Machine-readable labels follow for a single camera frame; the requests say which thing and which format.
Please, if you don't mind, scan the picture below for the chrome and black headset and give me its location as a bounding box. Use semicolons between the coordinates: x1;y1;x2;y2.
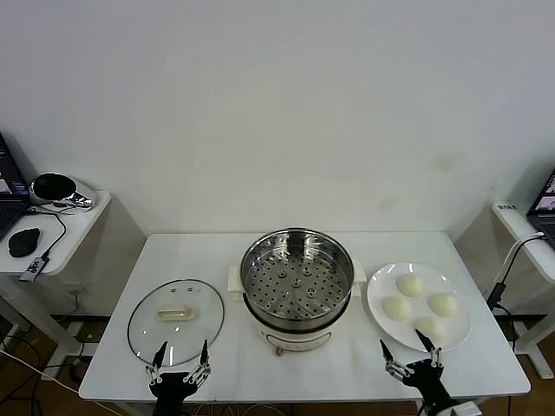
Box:
28;172;97;212

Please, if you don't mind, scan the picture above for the thin black cable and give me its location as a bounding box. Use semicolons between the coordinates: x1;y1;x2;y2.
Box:
23;206;69;261

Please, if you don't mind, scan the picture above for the cream electric cooker base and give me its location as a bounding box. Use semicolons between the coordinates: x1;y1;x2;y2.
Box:
226;257;366;357

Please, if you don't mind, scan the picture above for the black computer mouse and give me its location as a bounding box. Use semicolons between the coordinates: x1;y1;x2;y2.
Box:
7;227;41;259

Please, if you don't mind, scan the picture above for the perforated steel steamer basket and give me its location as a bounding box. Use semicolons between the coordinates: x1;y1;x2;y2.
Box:
240;227;355;331

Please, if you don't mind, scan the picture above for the grey white cable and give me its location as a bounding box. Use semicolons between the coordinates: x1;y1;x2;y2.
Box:
498;231;546;287

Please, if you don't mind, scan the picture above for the white steamed baozi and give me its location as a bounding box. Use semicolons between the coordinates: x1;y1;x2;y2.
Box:
428;292;460;317
415;315;447;346
382;296;413;322
396;274;425;299

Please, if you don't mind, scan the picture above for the black floor cable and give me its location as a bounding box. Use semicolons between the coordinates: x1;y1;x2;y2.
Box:
0;320;44;400

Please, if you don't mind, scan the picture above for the round white plate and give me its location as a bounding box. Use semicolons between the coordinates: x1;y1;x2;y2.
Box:
366;261;473;353

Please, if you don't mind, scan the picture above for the black hanging cable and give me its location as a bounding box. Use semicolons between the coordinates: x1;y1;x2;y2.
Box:
493;302;521;352

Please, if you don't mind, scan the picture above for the round glass pot lid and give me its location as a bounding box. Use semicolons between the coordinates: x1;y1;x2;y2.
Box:
127;278;225;366

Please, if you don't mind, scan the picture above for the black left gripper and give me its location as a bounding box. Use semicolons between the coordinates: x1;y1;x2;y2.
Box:
145;339;212;416

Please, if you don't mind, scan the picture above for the black open laptop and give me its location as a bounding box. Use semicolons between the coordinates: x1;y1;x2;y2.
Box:
0;132;32;244
526;167;555;250

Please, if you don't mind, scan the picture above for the black power adapter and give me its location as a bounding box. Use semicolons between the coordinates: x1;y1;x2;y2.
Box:
486;281;507;309

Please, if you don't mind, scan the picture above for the white floor cable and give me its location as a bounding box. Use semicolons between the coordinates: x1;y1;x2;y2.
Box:
0;348;83;395

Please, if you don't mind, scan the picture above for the grey usb hub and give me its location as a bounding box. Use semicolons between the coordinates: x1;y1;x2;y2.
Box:
19;255;49;283

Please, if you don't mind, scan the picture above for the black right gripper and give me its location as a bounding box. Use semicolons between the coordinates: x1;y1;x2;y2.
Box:
379;328;454;406

